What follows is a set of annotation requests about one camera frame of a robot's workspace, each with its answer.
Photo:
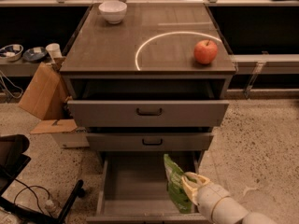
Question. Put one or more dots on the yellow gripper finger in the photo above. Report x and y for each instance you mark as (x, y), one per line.
(191, 188)
(198, 179)

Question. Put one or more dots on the green rice chip bag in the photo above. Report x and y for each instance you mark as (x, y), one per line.
(175, 189)

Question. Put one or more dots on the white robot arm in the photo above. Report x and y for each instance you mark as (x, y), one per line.
(216, 204)

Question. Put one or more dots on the grey bottom drawer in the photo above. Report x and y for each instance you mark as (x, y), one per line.
(134, 191)

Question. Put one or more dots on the grey drawer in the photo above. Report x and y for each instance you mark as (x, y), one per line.
(208, 113)
(149, 141)
(134, 191)

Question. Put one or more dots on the grey drawer cabinet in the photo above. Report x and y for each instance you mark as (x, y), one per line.
(148, 57)

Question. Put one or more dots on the grey middle drawer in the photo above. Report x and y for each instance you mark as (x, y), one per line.
(149, 141)

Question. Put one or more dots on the grey top drawer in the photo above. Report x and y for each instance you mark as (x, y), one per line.
(208, 113)

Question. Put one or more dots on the red apple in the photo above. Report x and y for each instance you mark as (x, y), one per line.
(205, 51)

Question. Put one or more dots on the brown cardboard box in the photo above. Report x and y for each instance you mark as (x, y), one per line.
(45, 98)

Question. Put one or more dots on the black chair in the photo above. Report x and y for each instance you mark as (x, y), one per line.
(12, 162)

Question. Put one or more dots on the white ceramic bowl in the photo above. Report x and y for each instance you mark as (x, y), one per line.
(113, 11)

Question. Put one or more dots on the white paper cup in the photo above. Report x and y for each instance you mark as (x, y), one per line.
(53, 50)

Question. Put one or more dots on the dark blue small bowl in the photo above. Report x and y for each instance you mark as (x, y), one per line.
(35, 55)

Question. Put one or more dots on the low grey shelf left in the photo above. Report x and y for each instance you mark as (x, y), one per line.
(21, 68)

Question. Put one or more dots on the blue patterned bowl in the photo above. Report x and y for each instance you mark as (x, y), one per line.
(11, 53)

